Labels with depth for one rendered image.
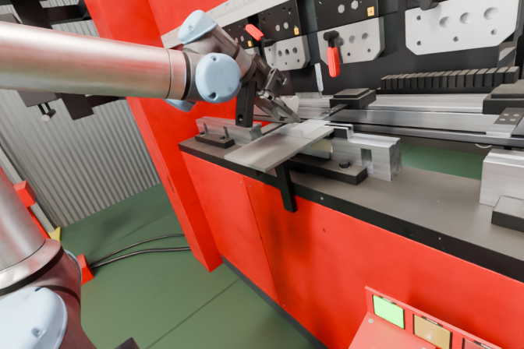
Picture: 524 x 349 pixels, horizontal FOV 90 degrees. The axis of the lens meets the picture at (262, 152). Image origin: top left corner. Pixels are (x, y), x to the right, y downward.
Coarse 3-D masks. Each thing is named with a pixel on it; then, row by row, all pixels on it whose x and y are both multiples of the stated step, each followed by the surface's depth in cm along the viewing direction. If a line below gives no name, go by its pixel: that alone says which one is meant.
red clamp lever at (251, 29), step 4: (248, 28) 74; (252, 28) 74; (256, 28) 74; (248, 32) 75; (252, 32) 74; (256, 32) 73; (260, 32) 73; (256, 36) 73; (260, 36) 73; (260, 40) 73; (264, 40) 72; (268, 40) 72; (272, 40) 73; (264, 44) 71; (268, 44) 72; (272, 44) 73
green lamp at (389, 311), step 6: (378, 300) 44; (378, 306) 45; (384, 306) 44; (390, 306) 43; (396, 306) 42; (378, 312) 45; (384, 312) 44; (390, 312) 44; (396, 312) 43; (384, 318) 45; (390, 318) 44; (396, 318) 43; (402, 318) 42; (396, 324) 44; (402, 324) 43
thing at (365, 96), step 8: (368, 88) 92; (336, 96) 94; (344, 96) 91; (352, 96) 89; (360, 96) 89; (368, 96) 90; (336, 104) 94; (344, 104) 91; (352, 104) 89; (360, 104) 87; (368, 104) 91; (328, 112) 87; (336, 112) 87
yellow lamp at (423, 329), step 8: (416, 320) 40; (424, 320) 39; (416, 328) 41; (424, 328) 40; (432, 328) 39; (440, 328) 38; (424, 336) 41; (432, 336) 40; (440, 336) 39; (448, 336) 38; (440, 344) 39; (448, 344) 38
